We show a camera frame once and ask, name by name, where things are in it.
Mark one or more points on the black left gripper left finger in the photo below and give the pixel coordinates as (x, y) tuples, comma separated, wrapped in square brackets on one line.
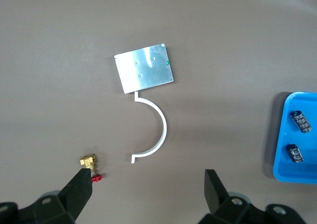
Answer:
[(62, 206)]

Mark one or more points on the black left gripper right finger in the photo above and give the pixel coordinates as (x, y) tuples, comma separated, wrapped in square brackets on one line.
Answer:
[(223, 209)]

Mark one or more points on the black terminal block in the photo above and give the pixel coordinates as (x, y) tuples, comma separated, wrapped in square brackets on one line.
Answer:
[(294, 153)]

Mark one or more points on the blue plastic tray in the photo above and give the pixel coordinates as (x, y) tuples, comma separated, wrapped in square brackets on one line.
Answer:
[(283, 134)]

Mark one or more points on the silver metal plate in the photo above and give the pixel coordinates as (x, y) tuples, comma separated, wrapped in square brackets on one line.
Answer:
[(143, 68)]

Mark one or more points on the white curved plastic bracket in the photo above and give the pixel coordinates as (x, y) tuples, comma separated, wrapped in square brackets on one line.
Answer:
[(164, 127)]

